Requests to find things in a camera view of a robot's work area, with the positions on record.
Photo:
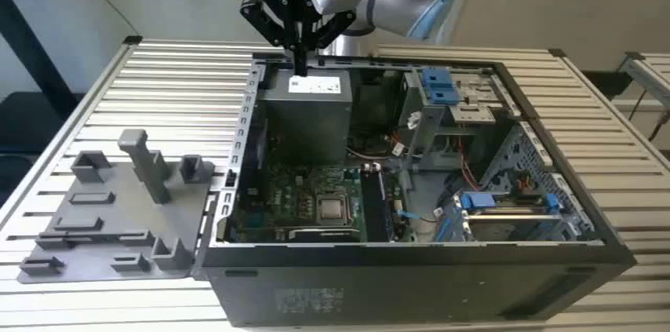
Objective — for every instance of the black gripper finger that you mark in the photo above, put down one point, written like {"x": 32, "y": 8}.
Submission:
{"x": 262, "y": 14}
{"x": 335, "y": 28}

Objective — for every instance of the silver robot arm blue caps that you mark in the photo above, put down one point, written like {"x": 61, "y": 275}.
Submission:
{"x": 398, "y": 6}

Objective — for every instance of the black table corner cap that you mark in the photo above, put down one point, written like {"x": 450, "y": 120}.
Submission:
{"x": 558, "y": 52}
{"x": 132, "y": 39}

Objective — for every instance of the grey power supply unit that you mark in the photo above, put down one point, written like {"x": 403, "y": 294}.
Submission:
{"x": 308, "y": 128}

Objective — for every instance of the metal drive cage blue tabs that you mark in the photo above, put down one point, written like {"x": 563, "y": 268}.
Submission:
{"x": 474, "y": 112}

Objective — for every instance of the green motherboard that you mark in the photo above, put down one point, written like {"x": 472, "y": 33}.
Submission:
{"x": 292, "y": 190}

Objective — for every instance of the silver CPU in socket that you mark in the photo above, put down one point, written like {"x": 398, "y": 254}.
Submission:
{"x": 332, "y": 210}

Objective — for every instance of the dark furniture beside table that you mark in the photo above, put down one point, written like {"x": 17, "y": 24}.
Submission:
{"x": 25, "y": 120}

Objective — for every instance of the black labelled card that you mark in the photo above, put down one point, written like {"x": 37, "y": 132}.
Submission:
{"x": 324, "y": 235}

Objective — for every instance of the grey plastic parts rack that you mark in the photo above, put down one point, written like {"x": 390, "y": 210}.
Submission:
{"x": 136, "y": 210}

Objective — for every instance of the hard disk in blue carrier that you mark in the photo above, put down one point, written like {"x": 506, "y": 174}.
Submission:
{"x": 502, "y": 222}

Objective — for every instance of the neighbouring metal slat table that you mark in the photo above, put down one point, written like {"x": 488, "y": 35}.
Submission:
{"x": 646, "y": 73}

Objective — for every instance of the black open PC case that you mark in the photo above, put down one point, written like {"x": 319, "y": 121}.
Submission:
{"x": 366, "y": 281}

